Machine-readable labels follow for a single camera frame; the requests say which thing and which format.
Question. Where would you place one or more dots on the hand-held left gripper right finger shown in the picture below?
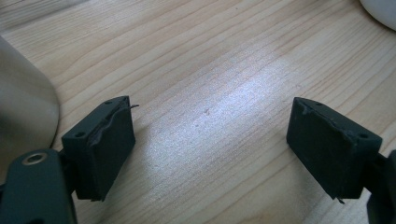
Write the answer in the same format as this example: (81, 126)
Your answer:
(330, 152)

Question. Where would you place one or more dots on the white cup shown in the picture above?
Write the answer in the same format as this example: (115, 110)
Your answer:
(381, 12)

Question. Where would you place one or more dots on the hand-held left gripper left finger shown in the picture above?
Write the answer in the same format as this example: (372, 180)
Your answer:
(106, 149)

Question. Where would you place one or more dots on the beige cup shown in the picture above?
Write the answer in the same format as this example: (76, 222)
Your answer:
(23, 109)

